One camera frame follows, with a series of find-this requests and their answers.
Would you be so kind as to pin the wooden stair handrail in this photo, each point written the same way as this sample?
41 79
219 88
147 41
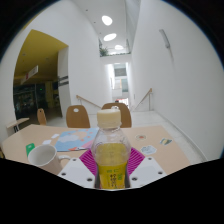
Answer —
88 101
144 97

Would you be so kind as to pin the white ceramic mug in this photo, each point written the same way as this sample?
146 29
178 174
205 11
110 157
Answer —
43 158

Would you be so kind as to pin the pale blue hexagonal sticker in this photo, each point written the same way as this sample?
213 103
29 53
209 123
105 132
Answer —
148 150

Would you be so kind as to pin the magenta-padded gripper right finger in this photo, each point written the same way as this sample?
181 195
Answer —
146 170

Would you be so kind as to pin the dark shop shelf unit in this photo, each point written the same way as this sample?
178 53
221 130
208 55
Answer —
28 100

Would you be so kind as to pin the small green box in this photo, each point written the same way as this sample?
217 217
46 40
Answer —
30 149

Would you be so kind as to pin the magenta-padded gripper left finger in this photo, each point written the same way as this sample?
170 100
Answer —
76 171

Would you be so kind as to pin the group of round ceiling lights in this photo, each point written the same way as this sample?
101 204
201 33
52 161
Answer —
107 20

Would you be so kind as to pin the dark wall sign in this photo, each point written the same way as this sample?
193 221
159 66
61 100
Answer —
63 81

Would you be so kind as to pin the light blue printed placemat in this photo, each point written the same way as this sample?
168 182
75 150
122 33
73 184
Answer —
75 138

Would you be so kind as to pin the small wooden table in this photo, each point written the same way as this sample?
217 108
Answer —
16 123

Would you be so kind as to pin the wooden chair with round hole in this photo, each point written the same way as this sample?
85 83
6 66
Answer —
41 117
126 116
77 120

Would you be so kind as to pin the green potted plant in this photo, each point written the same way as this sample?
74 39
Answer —
103 51

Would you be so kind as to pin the round orange-centred sticker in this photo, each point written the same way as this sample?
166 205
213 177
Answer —
140 137

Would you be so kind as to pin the clear bottle with yellow drink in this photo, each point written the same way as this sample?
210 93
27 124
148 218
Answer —
111 163

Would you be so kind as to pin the white hanging sign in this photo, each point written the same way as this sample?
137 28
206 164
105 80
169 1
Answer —
30 74

